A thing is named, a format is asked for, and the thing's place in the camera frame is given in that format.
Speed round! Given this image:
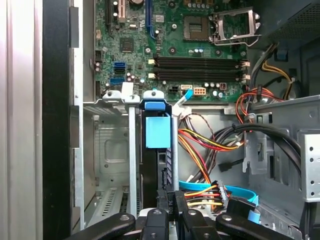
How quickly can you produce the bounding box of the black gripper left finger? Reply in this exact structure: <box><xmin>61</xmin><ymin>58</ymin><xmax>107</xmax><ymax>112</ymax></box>
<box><xmin>63</xmin><ymin>189</ymin><xmax>170</xmax><ymax>240</ymax></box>

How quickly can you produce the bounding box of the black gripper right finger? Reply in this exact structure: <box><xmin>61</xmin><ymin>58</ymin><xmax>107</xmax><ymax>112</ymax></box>
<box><xmin>174</xmin><ymin>190</ymin><xmax>296</xmax><ymax>240</ymax></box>

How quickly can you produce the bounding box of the orange red yellow power wire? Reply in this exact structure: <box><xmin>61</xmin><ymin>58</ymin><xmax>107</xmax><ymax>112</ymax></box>
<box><xmin>166</xmin><ymin>181</ymin><xmax>230</xmax><ymax>222</ymax></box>

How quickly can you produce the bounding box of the blue data wire black plug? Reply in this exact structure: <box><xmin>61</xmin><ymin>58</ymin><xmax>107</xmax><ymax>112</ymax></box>
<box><xmin>179</xmin><ymin>180</ymin><xmax>260</xmax><ymax>221</ymax></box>

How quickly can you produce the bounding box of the hard disk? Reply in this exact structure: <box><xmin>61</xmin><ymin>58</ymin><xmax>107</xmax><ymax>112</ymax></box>
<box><xmin>139</xmin><ymin>98</ymin><xmax>180</xmax><ymax>210</ymax></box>

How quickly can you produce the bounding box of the grey metal disk bay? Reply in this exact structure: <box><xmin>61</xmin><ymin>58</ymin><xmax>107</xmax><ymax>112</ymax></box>
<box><xmin>82</xmin><ymin>89</ymin><xmax>181</xmax><ymax>226</ymax></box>

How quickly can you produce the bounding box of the black open PC case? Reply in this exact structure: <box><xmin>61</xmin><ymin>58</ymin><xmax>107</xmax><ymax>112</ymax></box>
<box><xmin>42</xmin><ymin>0</ymin><xmax>320</xmax><ymax>240</ymax></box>

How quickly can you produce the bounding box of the grey metal drive cage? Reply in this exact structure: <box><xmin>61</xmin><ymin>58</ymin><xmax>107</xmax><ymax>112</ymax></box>
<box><xmin>243</xmin><ymin>94</ymin><xmax>320</xmax><ymax>240</ymax></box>

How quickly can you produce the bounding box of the black RAM slot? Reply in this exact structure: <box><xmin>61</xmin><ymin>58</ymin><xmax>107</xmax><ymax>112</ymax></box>
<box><xmin>148</xmin><ymin>72</ymin><xmax>251</xmax><ymax>82</ymax></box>
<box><xmin>152</xmin><ymin>54</ymin><xmax>250</xmax><ymax>65</ymax></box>
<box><xmin>152</xmin><ymin>67</ymin><xmax>250</xmax><ymax>77</ymax></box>
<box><xmin>148</xmin><ymin>59</ymin><xmax>250</xmax><ymax>70</ymax></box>

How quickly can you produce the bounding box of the green motherboard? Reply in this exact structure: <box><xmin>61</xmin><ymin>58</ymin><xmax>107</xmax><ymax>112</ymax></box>
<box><xmin>94</xmin><ymin>0</ymin><xmax>248</xmax><ymax>103</ymax></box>

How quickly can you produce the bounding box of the metal locking lever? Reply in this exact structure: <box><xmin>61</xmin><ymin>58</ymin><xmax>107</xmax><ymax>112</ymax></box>
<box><xmin>213</xmin><ymin>34</ymin><xmax>263</xmax><ymax>48</ymax></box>

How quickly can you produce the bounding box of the blue plastic clip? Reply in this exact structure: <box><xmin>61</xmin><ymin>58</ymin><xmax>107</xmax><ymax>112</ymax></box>
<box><xmin>276</xmin><ymin>48</ymin><xmax>289</xmax><ymax>61</ymax></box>

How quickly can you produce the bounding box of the CPU socket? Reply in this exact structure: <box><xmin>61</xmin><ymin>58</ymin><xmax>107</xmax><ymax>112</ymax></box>
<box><xmin>183</xmin><ymin>15</ymin><xmax>210</xmax><ymax>41</ymax></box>

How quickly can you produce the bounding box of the blue expansion slot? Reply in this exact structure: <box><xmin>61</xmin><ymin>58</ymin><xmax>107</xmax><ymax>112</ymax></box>
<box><xmin>144</xmin><ymin>0</ymin><xmax>156</xmax><ymax>40</ymax></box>

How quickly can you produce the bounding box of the metal socket cover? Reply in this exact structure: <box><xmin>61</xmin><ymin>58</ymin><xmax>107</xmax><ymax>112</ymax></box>
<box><xmin>213</xmin><ymin>6</ymin><xmax>262</xmax><ymax>46</ymax></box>

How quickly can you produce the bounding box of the white expansion slot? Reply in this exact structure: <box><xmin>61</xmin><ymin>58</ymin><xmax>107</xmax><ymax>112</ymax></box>
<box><xmin>118</xmin><ymin>0</ymin><xmax>127</xmax><ymax>24</ymax></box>

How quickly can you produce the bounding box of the black expansion slot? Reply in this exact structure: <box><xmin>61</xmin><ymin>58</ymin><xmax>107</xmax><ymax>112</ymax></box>
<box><xmin>106</xmin><ymin>0</ymin><xmax>113</xmax><ymax>28</ymax></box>

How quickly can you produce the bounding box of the grey power supply unit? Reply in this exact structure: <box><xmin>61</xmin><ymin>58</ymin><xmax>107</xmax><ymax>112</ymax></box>
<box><xmin>254</xmin><ymin>0</ymin><xmax>320</xmax><ymax>51</ymax></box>

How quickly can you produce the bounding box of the thin black plug wire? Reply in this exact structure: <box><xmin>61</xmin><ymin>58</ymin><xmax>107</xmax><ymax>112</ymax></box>
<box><xmin>218</xmin><ymin>159</ymin><xmax>245</xmax><ymax>173</ymax></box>

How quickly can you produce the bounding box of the orange red yellow wire bundle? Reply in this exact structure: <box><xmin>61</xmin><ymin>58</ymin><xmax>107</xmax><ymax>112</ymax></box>
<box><xmin>177</xmin><ymin>113</ymin><xmax>246</xmax><ymax>186</ymax></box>

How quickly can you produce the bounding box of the thick black cable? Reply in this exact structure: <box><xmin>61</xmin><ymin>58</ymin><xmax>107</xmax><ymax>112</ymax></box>
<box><xmin>211</xmin><ymin>123</ymin><xmax>304</xmax><ymax>173</ymax></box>

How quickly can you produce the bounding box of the red orange wire loop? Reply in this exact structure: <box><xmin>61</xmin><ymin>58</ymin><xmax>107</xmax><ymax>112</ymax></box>
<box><xmin>235</xmin><ymin>86</ymin><xmax>286</xmax><ymax>124</ymax></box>

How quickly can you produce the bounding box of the light blue flat wire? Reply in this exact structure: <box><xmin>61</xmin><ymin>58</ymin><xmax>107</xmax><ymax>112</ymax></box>
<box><xmin>174</xmin><ymin>88</ymin><xmax>195</xmax><ymax>111</ymax></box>

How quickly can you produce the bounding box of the yellow black wire bundle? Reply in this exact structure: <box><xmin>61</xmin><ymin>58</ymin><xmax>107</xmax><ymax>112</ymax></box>
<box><xmin>249</xmin><ymin>42</ymin><xmax>296</xmax><ymax>101</ymax></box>

